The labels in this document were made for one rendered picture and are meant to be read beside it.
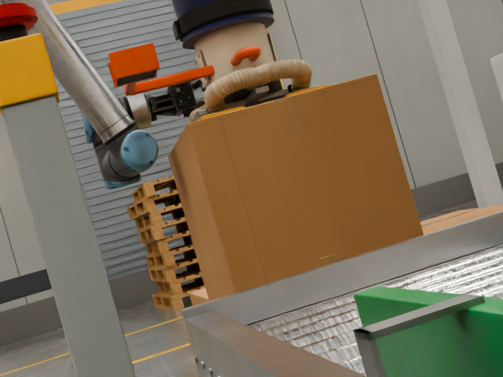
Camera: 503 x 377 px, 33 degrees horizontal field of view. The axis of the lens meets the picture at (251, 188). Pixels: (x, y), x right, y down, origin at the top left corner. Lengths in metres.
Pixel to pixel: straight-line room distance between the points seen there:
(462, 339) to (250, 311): 0.95
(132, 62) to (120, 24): 9.92
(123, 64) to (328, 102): 0.41
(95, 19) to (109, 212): 2.51
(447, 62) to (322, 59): 7.08
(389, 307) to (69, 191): 0.38
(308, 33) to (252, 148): 10.53
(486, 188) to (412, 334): 4.42
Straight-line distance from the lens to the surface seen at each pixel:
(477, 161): 5.15
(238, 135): 1.68
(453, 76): 5.17
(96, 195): 11.09
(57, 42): 2.04
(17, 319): 11.03
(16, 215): 11.18
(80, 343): 0.96
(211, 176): 1.67
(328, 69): 12.16
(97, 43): 11.43
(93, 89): 2.03
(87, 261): 0.95
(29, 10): 1.00
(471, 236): 1.71
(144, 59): 1.63
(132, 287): 11.08
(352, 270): 1.62
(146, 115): 2.17
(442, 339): 0.69
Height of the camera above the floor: 0.75
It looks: 1 degrees up
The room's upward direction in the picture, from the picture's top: 16 degrees counter-clockwise
